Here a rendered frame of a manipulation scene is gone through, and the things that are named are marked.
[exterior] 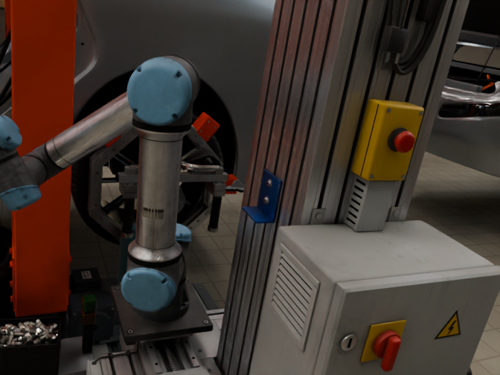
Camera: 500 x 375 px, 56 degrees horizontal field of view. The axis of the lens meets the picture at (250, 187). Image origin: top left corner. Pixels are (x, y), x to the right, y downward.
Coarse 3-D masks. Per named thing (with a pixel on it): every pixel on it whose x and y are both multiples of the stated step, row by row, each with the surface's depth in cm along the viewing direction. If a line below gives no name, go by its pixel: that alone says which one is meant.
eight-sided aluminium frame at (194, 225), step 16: (192, 128) 190; (112, 144) 178; (96, 160) 177; (208, 160) 199; (96, 176) 180; (96, 192) 182; (208, 192) 207; (96, 208) 184; (208, 208) 207; (112, 224) 190; (192, 224) 207
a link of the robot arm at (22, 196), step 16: (0, 160) 95; (16, 160) 98; (32, 160) 104; (0, 176) 96; (16, 176) 97; (32, 176) 101; (0, 192) 97; (16, 192) 97; (32, 192) 99; (16, 208) 99
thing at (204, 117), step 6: (204, 114) 195; (198, 120) 195; (204, 120) 192; (210, 120) 192; (198, 126) 192; (204, 126) 192; (210, 126) 193; (216, 126) 194; (198, 132) 192; (204, 132) 193; (210, 132) 194; (204, 138) 194
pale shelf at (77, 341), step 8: (80, 336) 162; (64, 344) 157; (72, 344) 157; (80, 344) 158; (64, 352) 154; (72, 352) 154; (80, 352) 155; (64, 360) 150; (72, 360) 151; (80, 360) 151; (64, 368) 147; (72, 368) 147; (80, 368) 148
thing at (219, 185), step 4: (208, 184) 184; (212, 184) 181; (216, 184) 180; (220, 184) 180; (224, 184) 181; (208, 188) 184; (212, 188) 181; (216, 188) 180; (220, 188) 180; (224, 188) 181; (212, 192) 181; (216, 192) 180; (220, 192) 181; (224, 192) 182
